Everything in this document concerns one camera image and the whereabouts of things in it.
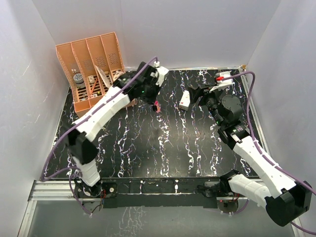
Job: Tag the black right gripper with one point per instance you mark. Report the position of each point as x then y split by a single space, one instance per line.
196 93

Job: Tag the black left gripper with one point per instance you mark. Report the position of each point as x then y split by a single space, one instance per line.
151 100

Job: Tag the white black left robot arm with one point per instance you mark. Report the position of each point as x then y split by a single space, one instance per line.
79 141

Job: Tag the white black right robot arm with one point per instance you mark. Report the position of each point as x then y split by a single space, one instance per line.
283 198

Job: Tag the small white red box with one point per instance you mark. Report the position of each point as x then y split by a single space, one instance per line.
185 101

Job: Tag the white labelled packet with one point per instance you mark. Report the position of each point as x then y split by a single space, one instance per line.
117 74

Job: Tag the white striped card packet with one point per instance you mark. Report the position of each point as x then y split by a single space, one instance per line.
104 76

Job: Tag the small beige box in organizer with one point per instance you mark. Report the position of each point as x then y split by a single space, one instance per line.
92 79

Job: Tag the orange plastic file organizer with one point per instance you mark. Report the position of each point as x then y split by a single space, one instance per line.
81 56

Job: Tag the grey round tin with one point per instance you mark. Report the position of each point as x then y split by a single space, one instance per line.
78 80

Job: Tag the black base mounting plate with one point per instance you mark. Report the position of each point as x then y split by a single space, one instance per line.
156 192

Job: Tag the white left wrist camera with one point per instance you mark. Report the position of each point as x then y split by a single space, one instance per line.
160 74

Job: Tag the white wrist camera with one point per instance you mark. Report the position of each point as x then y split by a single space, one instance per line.
160 74
222 81

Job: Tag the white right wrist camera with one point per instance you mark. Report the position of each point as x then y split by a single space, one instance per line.
222 81

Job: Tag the aluminium frame rail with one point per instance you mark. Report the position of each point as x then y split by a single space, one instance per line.
168 207

